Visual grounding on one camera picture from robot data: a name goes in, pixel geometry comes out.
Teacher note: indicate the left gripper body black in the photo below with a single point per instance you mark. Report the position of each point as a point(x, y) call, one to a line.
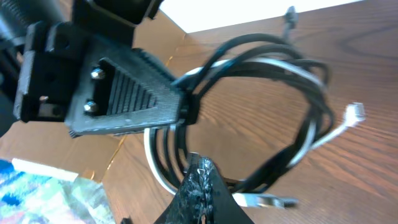
point(54, 49)

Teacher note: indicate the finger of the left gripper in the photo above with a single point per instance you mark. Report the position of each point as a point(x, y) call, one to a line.
point(122, 90)

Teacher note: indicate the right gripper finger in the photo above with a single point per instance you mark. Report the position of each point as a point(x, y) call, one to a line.
point(203, 197)

